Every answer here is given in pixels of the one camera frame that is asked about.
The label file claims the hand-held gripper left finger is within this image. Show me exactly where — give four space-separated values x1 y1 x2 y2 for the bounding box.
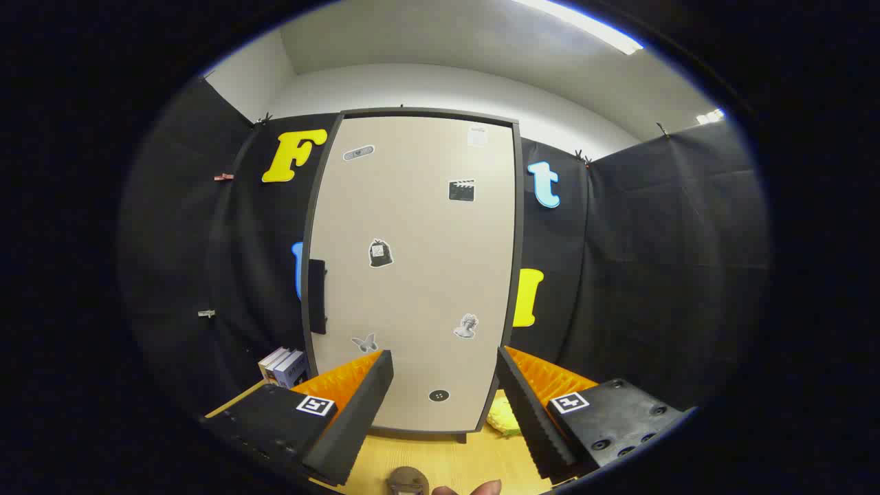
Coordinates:
199 349 395 487

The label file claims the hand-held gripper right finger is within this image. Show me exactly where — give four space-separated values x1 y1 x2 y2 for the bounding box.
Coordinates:
496 345 692 482

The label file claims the black door handle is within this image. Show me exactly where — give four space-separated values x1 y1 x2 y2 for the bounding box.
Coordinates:
308 259 328 336

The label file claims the dark framed shoe cabinet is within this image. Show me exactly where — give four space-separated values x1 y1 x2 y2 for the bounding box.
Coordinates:
300 107 525 444

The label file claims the yellow round object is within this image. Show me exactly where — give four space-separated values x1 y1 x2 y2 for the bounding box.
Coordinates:
487 395 523 437

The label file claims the blue grey book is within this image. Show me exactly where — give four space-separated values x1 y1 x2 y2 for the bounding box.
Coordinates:
274 351 310 389

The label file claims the black backdrop cloth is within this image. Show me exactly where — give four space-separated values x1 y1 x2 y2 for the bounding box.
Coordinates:
117 76 771 420

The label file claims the long ceiling light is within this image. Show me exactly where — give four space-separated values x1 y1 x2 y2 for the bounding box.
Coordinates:
516 0 644 56

